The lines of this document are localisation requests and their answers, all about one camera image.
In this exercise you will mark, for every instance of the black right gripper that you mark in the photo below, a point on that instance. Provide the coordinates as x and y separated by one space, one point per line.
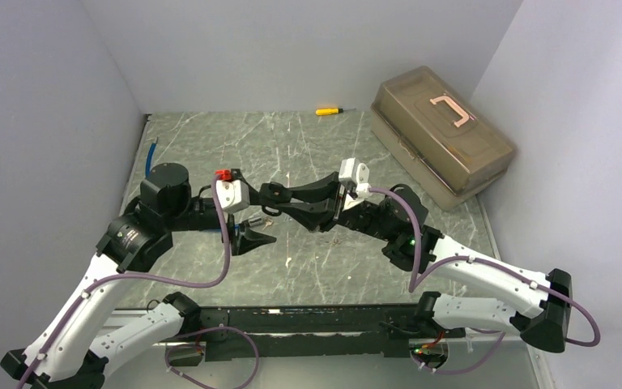
321 208

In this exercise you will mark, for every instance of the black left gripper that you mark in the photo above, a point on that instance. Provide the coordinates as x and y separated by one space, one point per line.
248 239

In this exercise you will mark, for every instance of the blue cable lock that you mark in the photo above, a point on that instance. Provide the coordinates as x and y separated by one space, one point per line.
166 194

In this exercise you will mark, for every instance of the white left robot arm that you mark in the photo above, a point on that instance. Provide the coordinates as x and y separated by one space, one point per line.
73 352

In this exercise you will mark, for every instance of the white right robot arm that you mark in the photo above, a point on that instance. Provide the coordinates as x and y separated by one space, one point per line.
533 305

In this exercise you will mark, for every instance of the yellow screwdriver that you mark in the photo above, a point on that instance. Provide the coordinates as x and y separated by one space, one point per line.
332 111

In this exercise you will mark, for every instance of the brown translucent storage box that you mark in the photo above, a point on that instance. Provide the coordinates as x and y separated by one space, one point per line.
437 136

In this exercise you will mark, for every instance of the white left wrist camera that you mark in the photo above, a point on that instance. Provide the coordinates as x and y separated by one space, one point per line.
232 190

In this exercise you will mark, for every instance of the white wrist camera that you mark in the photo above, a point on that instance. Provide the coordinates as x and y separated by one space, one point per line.
232 190
354 177

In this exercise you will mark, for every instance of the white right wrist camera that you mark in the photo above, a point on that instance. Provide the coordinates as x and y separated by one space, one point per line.
354 177

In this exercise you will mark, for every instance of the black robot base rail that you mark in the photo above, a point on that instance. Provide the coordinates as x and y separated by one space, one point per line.
311 330

